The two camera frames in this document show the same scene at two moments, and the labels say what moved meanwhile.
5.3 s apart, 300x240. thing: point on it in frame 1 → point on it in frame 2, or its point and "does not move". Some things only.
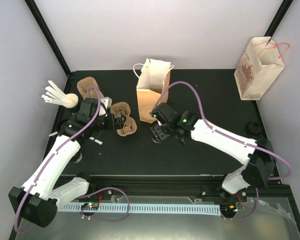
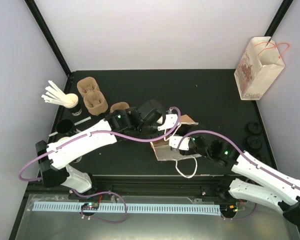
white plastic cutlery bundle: x=55 y=94 does not move
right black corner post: x=282 y=12 does not move
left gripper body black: x=111 y=125 → x=146 y=129
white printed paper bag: x=261 y=65 does not move
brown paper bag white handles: x=154 y=80 → x=186 y=163
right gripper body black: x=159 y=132 → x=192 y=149
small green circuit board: x=89 y=206 does not move
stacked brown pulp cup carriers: x=82 y=86 does not move
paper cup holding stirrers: x=71 y=100 does not move
